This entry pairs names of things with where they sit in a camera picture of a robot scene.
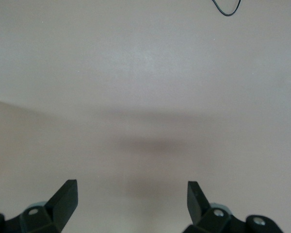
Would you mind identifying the thin black looped cable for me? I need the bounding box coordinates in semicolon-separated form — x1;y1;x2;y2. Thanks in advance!
212;0;242;17

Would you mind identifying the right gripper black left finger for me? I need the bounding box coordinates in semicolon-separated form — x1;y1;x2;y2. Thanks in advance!
0;179;79;233

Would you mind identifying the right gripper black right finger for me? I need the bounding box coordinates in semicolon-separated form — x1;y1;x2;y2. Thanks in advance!
183;181;285;233

